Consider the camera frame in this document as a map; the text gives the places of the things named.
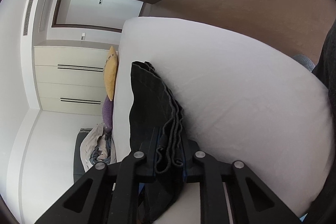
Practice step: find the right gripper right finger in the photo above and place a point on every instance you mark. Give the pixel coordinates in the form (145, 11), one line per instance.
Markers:
(231, 193)

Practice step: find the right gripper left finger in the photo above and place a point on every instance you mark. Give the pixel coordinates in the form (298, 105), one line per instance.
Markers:
(107, 193)

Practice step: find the black denim pants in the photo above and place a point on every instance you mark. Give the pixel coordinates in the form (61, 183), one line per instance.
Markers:
(156, 111)

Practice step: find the dark grey headboard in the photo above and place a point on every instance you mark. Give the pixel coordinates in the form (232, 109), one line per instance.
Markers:
(78, 169)

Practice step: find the folded grey duvet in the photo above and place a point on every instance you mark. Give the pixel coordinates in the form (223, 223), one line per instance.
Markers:
(97, 146)

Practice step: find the purple cushion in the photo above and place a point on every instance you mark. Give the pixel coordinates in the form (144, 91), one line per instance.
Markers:
(107, 114)

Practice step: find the white bed mattress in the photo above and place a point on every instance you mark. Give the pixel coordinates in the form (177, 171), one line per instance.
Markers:
(242, 100)

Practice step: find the yellow cushion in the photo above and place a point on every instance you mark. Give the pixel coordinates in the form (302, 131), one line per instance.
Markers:
(110, 72)

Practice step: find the cream wardrobe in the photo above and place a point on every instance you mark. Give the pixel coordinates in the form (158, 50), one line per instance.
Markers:
(69, 75)

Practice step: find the air vent grille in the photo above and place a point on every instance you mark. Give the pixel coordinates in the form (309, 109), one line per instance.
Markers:
(27, 18)

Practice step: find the light switch by wardrobe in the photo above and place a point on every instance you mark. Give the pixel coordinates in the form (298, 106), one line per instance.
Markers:
(83, 36)

